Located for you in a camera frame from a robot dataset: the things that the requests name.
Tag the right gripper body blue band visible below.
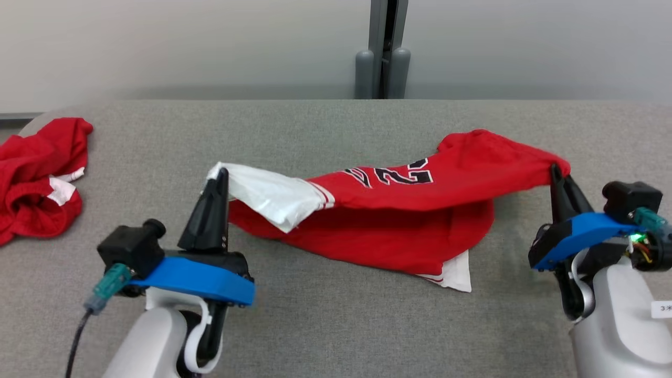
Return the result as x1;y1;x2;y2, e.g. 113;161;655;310
529;212;638;271

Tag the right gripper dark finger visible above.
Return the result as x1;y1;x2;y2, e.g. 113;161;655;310
564;176;594;219
550;164;571;224

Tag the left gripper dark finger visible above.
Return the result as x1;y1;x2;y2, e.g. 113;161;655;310
177;171;224;251
220;167;230;253

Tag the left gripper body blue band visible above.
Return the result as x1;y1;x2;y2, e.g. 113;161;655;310
129;249;256;307

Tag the red garment with number print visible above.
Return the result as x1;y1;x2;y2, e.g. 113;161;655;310
206;129;571;293

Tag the crumpled red and white garment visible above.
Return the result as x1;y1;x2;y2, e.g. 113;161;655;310
0;118;94;246

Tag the right gripper black motor cylinder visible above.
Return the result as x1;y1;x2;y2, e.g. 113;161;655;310
627;231;672;272

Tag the right teal plug black cable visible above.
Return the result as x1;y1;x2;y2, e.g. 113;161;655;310
633;207;670;234

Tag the teal plug black cable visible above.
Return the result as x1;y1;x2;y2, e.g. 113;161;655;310
64;262;133;378
633;207;670;234

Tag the left teal plug black cable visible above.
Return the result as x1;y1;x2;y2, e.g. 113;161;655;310
64;262;133;378

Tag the grey partition post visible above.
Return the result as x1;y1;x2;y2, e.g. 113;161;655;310
355;0;412;100

